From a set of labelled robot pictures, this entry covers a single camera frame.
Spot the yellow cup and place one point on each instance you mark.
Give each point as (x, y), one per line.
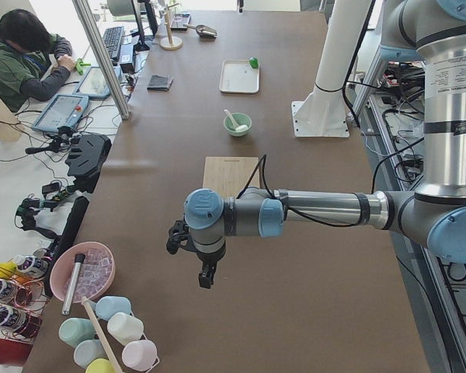
(100, 365)

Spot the lower blue teach pendant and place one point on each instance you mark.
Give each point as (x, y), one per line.
(63, 110)

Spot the wooden cutting board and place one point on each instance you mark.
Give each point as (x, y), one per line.
(228, 175)

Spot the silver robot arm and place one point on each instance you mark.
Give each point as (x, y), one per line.
(433, 214)

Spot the white ceramic spoon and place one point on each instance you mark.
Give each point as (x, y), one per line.
(230, 117)

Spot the light blue lower cup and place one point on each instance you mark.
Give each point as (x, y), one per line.
(88, 351)

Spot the wooden mug tree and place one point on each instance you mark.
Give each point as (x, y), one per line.
(169, 42)

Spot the black keyboard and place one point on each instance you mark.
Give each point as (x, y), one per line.
(112, 38)

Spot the green toy fruit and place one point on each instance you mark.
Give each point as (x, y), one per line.
(254, 63)

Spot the pink bowl with ice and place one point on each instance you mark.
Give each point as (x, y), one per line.
(95, 277)

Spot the metal scoop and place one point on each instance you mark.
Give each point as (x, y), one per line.
(203, 31)

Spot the arm camera bracket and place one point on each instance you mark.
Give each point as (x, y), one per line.
(179, 238)

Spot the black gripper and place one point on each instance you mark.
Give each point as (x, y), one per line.
(209, 260)

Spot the white cup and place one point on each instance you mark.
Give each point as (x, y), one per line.
(125, 328)

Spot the seated person green jacket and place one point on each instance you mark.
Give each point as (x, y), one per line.
(34, 63)

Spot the wooden cup rack pole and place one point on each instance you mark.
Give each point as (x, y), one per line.
(101, 335)

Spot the metal cylinder tool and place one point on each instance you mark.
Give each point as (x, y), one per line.
(70, 293)

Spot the upper blue teach pendant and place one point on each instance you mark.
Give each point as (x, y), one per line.
(93, 84)

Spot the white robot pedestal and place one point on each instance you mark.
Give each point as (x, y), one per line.
(323, 112)

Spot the mint green bowl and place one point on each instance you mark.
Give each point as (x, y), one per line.
(241, 126)

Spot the blue teach pendant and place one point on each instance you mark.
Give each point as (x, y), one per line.
(93, 84)
(63, 110)

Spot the copper wire bottle rack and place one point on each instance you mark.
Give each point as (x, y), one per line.
(21, 304)

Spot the cream serving tray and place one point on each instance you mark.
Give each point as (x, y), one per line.
(238, 76)

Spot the aluminium frame post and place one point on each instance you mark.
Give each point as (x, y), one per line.
(99, 50)

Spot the mint cup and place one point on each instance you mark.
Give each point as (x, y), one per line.
(73, 331)

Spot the grey folded cloth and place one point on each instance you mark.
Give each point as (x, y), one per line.
(160, 83)

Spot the pink cup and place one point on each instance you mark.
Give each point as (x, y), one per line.
(140, 355)

